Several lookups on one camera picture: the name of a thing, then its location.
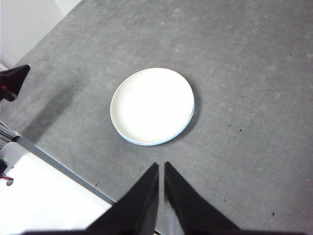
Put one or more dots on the white round plate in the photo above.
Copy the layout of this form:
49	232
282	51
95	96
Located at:
151	105

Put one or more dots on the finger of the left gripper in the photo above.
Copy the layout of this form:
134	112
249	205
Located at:
13	78

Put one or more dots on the grey ribbed panel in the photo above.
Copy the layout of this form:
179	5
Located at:
7	133

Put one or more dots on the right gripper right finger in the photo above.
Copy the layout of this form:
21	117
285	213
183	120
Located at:
193	210

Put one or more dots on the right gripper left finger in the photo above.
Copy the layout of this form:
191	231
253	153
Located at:
132	210

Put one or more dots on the blue round plate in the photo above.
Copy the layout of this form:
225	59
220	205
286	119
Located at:
156	144

